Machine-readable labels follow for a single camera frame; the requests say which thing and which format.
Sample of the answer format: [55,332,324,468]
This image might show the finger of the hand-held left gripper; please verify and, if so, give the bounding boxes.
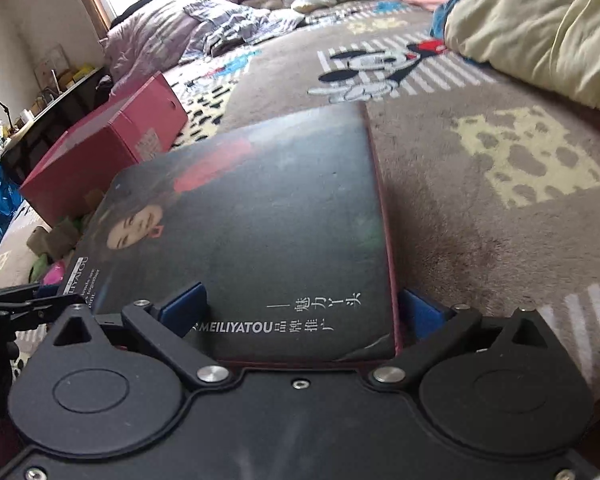
[0,283,44,309]
[0,293,84,332]

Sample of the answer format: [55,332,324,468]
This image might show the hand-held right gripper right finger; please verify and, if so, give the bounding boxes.
[367,287,562,387]

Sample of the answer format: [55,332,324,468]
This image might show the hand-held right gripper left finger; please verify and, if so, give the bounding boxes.
[39,281,234,387]

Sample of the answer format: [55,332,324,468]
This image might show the pile of colourful clay packets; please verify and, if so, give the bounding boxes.
[26,214,90,287]

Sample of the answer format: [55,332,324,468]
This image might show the portrait printed box lid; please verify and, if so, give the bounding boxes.
[62,102,404,364]

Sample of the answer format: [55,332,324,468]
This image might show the red cardboard box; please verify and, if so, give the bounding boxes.
[18,70,189,229]

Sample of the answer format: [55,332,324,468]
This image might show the black desk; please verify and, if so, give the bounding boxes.
[0,64,108,183]

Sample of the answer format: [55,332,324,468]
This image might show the framed picture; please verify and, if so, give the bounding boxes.
[33,44,69,92]

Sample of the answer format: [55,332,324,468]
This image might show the yellow boxes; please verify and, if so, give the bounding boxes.
[59,63,97,84]

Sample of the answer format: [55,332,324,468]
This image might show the pink floral quilt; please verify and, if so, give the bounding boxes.
[102,0,242,97]

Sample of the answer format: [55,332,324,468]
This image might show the grey striped garment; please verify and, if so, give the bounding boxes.
[199,6,307,57]

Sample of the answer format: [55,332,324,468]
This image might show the cream and blue duvet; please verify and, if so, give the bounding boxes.
[429,0,600,112]

